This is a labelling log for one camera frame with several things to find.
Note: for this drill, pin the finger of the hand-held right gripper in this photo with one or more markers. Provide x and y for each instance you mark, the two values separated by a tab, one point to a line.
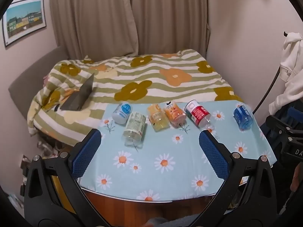
279	125

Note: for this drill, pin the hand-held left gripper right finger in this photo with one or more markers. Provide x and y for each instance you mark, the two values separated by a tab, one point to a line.
214	156

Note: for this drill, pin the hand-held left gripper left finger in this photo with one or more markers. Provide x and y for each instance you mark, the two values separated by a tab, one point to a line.
86	155

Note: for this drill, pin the dark blue label plastic cup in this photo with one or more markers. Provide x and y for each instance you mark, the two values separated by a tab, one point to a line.
242	117

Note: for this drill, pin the red label plastic cup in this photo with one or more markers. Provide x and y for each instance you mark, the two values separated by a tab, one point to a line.
197	114

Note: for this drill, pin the light blue label plastic cup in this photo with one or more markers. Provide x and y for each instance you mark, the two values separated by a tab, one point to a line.
121	114

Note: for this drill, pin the green label plastic cup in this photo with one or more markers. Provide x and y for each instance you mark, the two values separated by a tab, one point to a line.
135	126

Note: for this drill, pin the orange label plastic cup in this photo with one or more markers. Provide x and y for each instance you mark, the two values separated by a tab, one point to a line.
174	114

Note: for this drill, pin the yellow label plastic cup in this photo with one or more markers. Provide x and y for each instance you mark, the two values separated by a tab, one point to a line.
157	118

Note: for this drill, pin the person's right hand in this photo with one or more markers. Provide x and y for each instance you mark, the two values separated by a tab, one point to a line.
297	179

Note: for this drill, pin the dark blue clothing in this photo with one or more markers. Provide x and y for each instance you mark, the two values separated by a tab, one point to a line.
284	113

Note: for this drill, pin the black curved rod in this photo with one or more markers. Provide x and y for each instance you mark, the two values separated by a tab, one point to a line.
269	92

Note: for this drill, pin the light blue daisy tablecloth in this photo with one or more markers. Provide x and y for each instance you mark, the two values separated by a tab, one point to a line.
165	170

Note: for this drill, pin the white hoodie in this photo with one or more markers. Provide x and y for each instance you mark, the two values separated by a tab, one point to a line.
292	71

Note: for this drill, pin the grey laptop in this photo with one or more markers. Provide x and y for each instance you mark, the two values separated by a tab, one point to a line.
78	97

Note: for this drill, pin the grey headboard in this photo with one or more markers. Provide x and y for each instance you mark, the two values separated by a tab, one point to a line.
28	80

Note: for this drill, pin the striped floral blanket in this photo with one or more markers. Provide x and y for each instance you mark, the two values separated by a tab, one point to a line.
146	75

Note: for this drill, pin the beige curtain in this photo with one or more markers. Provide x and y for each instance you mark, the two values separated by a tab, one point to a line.
170	16
90	16

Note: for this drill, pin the framed wall poster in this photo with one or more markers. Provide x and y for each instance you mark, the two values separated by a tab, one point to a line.
24	21

